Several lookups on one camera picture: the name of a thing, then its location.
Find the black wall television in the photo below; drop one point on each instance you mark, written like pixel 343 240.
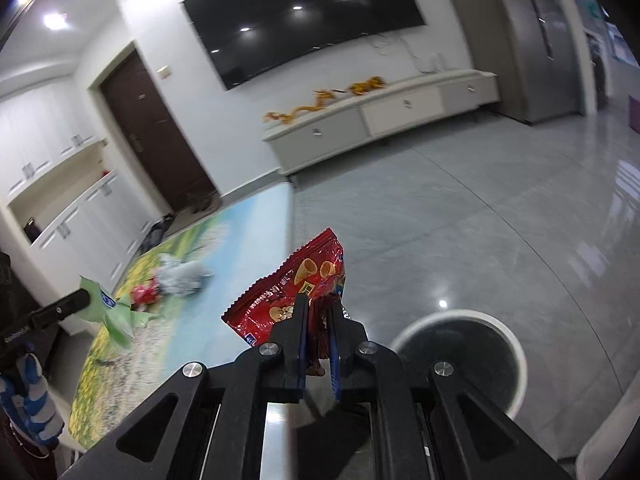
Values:
pixel 246 38

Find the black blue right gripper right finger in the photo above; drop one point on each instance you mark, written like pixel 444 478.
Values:
pixel 350 382

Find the brown shoes pair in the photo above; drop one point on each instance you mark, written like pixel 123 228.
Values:
pixel 199 202

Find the light green plastic bag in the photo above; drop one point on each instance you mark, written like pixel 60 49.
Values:
pixel 120 320

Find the dark red sleeve forearm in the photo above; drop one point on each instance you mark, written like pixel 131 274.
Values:
pixel 20 459

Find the red snack bag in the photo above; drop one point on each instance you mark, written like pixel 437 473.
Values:
pixel 316 270

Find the white wall cabinet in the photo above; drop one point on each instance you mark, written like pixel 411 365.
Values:
pixel 60 167

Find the black bag in niche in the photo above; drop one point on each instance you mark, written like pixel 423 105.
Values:
pixel 31 230

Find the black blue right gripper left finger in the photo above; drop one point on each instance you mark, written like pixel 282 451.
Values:
pixel 287 373

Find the white grey TV console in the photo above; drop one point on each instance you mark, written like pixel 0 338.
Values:
pixel 360 120

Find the dark brown door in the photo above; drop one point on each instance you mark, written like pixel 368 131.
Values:
pixel 152 133

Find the grey slippers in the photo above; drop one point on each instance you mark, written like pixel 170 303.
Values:
pixel 156 233

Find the golden dragon ornament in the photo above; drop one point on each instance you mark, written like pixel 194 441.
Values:
pixel 323 98

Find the pink red small wrapper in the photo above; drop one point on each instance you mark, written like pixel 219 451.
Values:
pixel 144 295

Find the grey crumpled plastic wrapper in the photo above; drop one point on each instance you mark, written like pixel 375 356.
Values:
pixel 180 278

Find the silver refrigerator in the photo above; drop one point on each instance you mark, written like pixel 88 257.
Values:
pixel 552 66

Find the blue white gloved left hand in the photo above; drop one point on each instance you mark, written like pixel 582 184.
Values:
pixel 26 401

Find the white round trash bin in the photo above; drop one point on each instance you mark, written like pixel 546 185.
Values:
pixel 477 345

